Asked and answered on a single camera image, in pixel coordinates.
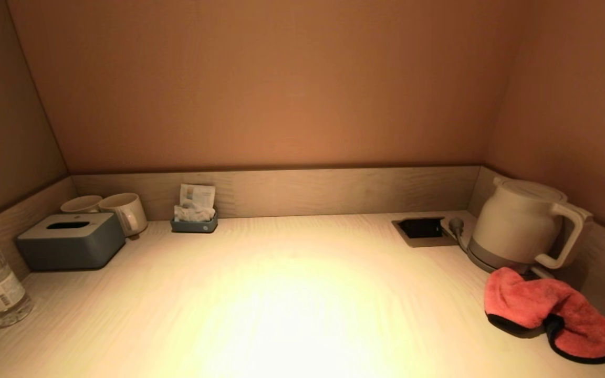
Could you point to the pink cloth with black trim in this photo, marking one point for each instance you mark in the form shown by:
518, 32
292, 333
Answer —
523, 302

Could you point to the flat white paper sachet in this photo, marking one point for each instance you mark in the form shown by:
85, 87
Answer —
200, 194

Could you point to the blue-grey sachet tray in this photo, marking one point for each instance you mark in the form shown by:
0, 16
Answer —
193, 226

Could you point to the recessed black power socket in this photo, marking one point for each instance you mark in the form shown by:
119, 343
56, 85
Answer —
420, 228

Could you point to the white ceramic mug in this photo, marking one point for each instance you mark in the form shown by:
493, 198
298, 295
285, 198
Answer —
124, 210
79, 205

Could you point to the grey kettle base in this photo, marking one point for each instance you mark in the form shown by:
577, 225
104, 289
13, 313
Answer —
478, 258

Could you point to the white electric kettle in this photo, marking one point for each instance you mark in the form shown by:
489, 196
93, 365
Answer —
512, 226

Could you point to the grey tissue box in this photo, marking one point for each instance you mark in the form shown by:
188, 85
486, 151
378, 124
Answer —
71, 247

